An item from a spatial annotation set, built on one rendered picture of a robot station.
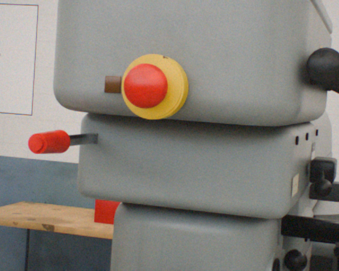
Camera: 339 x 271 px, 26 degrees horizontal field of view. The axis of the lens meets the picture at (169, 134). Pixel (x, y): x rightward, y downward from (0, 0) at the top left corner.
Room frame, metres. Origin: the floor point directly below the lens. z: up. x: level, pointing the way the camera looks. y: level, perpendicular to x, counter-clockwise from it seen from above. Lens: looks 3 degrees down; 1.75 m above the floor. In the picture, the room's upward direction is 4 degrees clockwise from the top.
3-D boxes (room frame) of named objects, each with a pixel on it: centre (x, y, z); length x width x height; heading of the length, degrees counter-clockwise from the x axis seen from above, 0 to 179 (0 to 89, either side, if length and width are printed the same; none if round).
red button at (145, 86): (0.65, 0.02, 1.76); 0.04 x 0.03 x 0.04; 75
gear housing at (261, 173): (0.94, -0.06, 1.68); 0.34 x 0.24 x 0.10; 165
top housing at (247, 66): (0.91, -0.05, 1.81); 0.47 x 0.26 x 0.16; 165
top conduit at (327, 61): (0.89, -0.19, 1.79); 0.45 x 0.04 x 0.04; 165
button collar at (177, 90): (0.68, 0.02, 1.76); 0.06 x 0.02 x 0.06; 75
